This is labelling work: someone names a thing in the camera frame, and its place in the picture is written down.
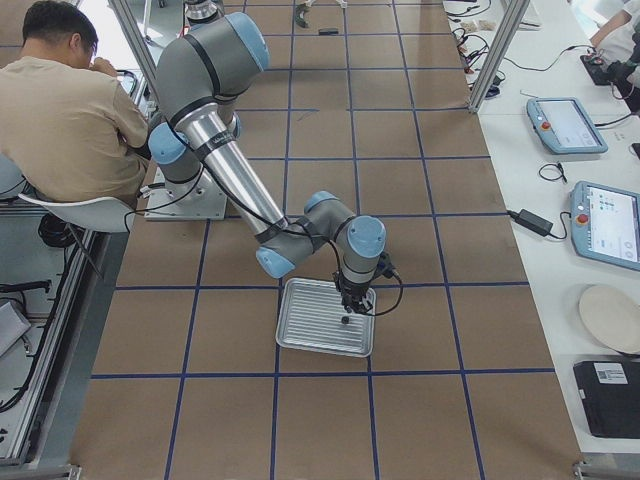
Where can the upper teach pendant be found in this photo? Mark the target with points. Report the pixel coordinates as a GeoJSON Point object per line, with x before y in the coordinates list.
{"type": "Point", "coordinates": [564, 127]}

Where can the black power adapter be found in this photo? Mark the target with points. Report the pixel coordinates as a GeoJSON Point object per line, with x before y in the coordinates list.
{"type": "Point", "coordinates": [531, 221]}

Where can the beige round plate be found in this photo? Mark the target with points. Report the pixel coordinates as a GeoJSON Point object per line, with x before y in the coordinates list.
{"type": "Point", "coordinates": [611, 317]}

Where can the lower teach pendant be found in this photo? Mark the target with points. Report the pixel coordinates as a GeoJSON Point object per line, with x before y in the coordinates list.
{"type": "Point", "coordinates": [605, 224]}

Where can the aluminium frame post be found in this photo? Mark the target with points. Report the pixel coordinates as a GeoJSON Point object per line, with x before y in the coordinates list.
{"type": "Point", "coordinates": [496, 53]}

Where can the man in beige shirt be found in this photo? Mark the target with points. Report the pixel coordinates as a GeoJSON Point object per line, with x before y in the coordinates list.
{"type": "Point", "coordinates": [66, 121]}

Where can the olive brake shoe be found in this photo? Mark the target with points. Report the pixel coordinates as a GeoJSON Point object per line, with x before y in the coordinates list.
{"type": "Point", "coordinates": [299, 15]}

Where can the black box with label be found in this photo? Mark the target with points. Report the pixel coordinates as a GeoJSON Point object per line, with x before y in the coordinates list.
{"type": "Point", "coordinates": [609, 391]}

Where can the white chair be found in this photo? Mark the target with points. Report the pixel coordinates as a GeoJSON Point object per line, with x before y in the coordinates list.
{"type": "Point", "coordinates": [104, 214]}

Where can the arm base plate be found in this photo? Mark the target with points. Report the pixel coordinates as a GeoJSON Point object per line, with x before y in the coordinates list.
{"type": "Point", "coordinates": [198, 198]}

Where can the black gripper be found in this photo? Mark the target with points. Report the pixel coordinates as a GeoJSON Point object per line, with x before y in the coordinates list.
{"type": "Point", "coordinates": [352, 291]}

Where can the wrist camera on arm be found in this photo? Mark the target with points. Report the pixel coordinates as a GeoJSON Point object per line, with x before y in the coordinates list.
{"type": "Point", "coordinates": [385, 267]}

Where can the teach pendant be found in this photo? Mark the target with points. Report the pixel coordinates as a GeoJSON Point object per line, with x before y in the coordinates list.
{"type": "Point", "coordinates": [564, 127]}
{"type": "Point", "coordinates": [605, 224]}

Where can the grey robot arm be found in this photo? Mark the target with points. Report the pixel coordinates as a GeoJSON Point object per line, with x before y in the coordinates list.
{"type": "Point", "coordinates": [196, 75]}

